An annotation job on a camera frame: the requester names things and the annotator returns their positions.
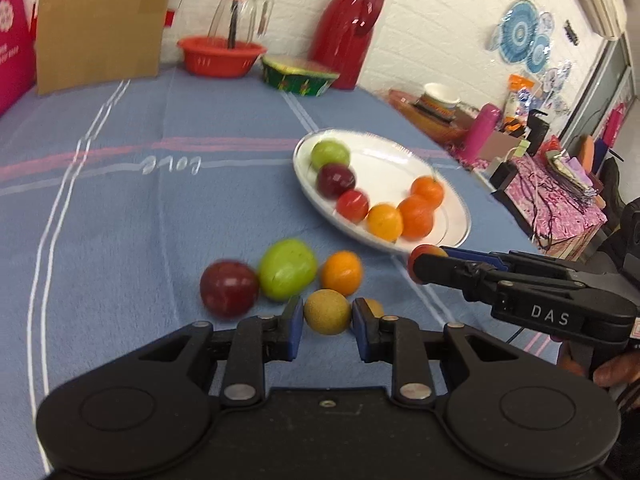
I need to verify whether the large front orange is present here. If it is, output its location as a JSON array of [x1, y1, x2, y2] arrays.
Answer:
[[397, 195, 434, 240]]

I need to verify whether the tan brown longan fruit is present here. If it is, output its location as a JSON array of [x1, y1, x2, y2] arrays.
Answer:
[[304, 289, 352, 336]]

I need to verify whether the yellow orange citrus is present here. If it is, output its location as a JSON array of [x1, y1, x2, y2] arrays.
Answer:
[[366, 203, 404, 243]]

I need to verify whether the large orange with stem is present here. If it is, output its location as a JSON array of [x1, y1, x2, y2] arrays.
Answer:
[[410, 176, 445, 209]]

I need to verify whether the small red apple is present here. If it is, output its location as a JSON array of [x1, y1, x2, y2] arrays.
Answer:
[[335, 188, 370, 223]]

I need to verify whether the dark red plum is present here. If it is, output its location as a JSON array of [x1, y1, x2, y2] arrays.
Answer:
[[200, 259, 260, 318], [316, 162, 356, 200]]

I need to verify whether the green apple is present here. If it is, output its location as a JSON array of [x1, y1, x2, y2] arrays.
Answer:
[[310, 139, 350, 170], [258, 238, 318, 301]]

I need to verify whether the red brown plum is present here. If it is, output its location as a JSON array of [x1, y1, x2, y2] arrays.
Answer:
[[407, 244, 448, 285]]

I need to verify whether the person right hand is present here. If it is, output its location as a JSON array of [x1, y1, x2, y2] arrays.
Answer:
[[556, 342, 640, 388]]

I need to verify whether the pink floral side cloth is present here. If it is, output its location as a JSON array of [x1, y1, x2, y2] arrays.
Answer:
[[506, 155, 606, 261]]

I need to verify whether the black power adapter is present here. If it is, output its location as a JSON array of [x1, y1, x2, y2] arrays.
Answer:
[[489, 160, 518, 191]]

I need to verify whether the small orange tangerine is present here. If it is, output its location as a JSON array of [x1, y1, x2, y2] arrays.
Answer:
[[320, 250, 363, 297]]

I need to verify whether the white round plate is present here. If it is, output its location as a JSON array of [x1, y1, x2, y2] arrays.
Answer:
[[292, 129, 472, 256]]

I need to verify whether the pink thermos bottle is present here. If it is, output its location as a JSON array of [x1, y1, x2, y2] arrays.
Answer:
[[457, 103, 501, 165]]

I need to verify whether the green instant noodle bowl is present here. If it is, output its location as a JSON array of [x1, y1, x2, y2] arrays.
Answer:
[[260, 54, 340, 96]]

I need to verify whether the red thermos jug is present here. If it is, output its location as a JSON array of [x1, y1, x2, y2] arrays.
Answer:
[[308, 0, 384, 90]]

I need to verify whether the red plastic basket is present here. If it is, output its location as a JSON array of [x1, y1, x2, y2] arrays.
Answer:
[[177, 36, 267, 78]]

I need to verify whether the glass pitcher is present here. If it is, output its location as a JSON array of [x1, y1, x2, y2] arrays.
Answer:
[[208, 0, 274, 42]]

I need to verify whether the black utensil in pitcher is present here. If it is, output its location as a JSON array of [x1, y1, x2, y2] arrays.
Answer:
[[228, 0, 239, 50]]

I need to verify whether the brown cardboard box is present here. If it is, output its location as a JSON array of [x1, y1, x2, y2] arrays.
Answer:
[[36, 0, 167, 96]]

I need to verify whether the pink tote bag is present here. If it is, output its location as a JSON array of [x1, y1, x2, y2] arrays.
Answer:
[[0, 0, 38, 115]]

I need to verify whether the blue wall decoration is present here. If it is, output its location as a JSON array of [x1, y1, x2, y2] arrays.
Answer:
[[486, 0, 555, 74]]

